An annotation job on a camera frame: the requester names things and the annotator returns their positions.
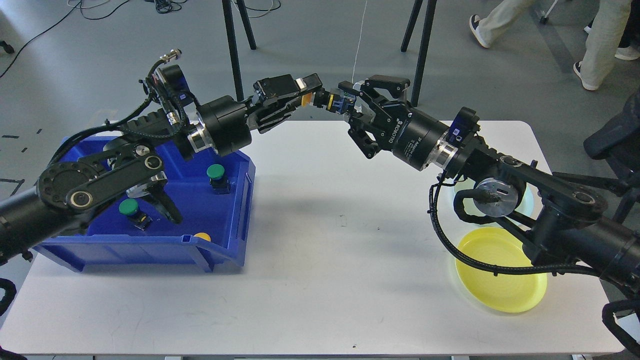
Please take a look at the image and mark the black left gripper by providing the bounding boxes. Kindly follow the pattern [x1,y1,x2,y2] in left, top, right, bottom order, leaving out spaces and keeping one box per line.
[198,73,323,157]

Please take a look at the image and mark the yellow push button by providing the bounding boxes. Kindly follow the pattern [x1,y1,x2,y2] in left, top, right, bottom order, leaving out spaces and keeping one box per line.
[301,88,357,115]
[194,232,211,242]

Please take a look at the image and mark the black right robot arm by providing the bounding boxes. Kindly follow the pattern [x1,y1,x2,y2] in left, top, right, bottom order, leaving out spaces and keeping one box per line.
[338,75,640,356]

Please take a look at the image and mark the black tripod legs left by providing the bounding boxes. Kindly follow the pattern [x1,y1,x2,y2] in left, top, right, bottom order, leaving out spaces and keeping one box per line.
[221,0,257,101]

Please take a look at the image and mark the light green plate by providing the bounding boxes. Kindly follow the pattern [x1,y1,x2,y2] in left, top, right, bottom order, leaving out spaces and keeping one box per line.
[448,178,535,216]

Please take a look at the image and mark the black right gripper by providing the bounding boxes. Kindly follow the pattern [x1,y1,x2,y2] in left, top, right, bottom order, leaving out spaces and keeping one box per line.
[338,75,449,171]

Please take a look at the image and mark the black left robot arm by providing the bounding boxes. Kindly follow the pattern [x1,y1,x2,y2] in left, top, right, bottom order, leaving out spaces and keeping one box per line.
[0,49,323,264]

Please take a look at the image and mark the black tripod legs right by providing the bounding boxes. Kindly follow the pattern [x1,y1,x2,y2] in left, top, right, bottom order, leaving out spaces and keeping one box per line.
[400,0,438,106]

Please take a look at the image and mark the black office chair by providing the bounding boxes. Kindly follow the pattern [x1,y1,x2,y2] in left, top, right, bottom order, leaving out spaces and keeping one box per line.
[553,92,640,224]

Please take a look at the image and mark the blue plastic bin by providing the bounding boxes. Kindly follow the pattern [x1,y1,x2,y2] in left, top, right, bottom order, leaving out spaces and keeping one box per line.
[34,142,256,272]

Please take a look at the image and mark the green push button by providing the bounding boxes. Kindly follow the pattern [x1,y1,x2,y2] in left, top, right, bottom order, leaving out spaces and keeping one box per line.
[118,198,153,231]
[206,163,231,195]

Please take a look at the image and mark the black tripod legs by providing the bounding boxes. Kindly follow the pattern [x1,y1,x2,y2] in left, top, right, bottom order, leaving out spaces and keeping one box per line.
[400,0,438,106]
[221,0,257,101]

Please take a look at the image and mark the person legs and shoes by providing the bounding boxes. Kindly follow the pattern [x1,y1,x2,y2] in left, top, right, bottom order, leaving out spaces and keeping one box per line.
[468,0,633,91]

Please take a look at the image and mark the yellow plate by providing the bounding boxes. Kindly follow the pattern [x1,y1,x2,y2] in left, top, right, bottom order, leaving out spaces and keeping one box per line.
[455,227,547,313]

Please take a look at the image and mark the white cable with plug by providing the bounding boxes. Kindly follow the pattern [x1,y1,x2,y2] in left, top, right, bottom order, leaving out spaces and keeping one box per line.
[351,0,369,86]

